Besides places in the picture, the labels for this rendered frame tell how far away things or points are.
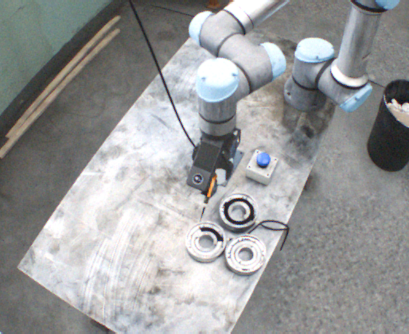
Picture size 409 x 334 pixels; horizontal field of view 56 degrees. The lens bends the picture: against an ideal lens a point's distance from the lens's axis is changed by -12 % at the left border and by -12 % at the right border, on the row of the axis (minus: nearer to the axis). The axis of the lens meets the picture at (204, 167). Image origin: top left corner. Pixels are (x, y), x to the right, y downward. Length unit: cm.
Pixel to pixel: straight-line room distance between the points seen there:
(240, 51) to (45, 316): 156
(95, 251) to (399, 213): 161
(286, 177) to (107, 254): 55
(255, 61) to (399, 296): 155
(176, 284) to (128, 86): 168
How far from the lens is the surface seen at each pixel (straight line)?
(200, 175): 89
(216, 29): 89
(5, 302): 215
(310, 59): 128
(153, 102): 142
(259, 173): 121
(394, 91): 227
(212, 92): 76
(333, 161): 232
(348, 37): 112
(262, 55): 83
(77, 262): 119
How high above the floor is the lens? 187
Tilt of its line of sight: 58 degrees down
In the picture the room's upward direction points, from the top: 1 degrees counter-clockwise
